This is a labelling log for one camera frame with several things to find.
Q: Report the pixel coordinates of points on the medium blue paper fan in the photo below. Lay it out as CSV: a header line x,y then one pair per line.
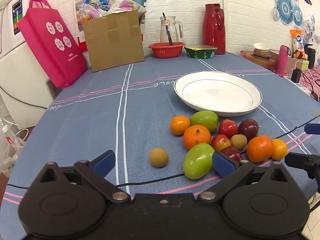
x,y
298,15

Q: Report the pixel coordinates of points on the dark purple plum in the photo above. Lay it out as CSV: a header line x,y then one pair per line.
x,y
248,129
232,153

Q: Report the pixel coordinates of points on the green patterned bowl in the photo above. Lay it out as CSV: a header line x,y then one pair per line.
x,y
200,53

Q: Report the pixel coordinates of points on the white plate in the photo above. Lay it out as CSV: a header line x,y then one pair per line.
x,y
217,92

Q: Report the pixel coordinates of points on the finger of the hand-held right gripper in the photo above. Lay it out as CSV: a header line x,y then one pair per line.
x,y
312,128
303,162

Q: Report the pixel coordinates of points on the pink bottle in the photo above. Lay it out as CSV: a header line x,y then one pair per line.
x,y
283,60

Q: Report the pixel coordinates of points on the black stirring stick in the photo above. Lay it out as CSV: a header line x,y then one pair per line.
x,y
168,32

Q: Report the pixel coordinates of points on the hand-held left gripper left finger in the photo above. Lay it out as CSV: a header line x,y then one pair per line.
x,y
103,163

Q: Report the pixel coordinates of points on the large blue paper fan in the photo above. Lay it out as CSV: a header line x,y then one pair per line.
x,y
284,7

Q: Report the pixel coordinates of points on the white power strip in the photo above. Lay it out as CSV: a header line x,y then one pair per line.
x,y
300,86

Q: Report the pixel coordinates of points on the blue striped tablecloth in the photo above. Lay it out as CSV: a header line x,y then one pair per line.
x,y
100,120

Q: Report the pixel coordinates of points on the white bowl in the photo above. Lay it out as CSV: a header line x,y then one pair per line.
x,y
261,47

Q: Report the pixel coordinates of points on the glass pitcher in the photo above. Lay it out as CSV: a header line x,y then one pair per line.
x,y
173,30

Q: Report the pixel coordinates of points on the clear plastic bottle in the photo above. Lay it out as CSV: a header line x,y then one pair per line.
x,y
5,137

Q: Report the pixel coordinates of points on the orange snack bag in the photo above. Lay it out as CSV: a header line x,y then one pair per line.
x,y
297,40

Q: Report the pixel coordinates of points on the white appliance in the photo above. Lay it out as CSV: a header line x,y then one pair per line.
x,y
20,80

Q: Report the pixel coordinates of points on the large mandarin orange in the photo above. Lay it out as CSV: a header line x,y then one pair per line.
x,y
260,148
196,137

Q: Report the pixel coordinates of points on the green jujube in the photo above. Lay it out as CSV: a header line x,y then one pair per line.
x,y
197,161
205,120

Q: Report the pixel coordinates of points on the red plastic basin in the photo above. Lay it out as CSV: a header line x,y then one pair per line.
x,y
166,51

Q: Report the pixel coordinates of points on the red yellow plum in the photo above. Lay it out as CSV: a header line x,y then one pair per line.
x,y
220,142

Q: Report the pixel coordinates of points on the black bottle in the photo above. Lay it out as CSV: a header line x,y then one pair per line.
x,y
310,56

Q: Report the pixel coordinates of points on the small mandarin orange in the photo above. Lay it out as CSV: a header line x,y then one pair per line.
x,y
280,149
180,125

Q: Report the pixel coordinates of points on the pink floral cloth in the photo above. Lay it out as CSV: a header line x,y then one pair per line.
x,y
313,80

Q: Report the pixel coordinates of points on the red thermos jug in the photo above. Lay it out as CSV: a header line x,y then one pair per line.
x,y
212,30

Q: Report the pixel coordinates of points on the small cardboard box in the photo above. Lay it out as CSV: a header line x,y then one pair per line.
x,y
293,61

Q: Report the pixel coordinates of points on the rubber band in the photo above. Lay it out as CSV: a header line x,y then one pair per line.
x,y
310,112

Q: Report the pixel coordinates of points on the pink tote bag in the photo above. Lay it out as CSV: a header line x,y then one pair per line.
x,y
50,50

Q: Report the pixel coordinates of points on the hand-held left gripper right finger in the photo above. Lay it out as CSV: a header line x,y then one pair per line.
x,y
225,163

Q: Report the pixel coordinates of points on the black charger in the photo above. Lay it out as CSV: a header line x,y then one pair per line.
x,y
296,75

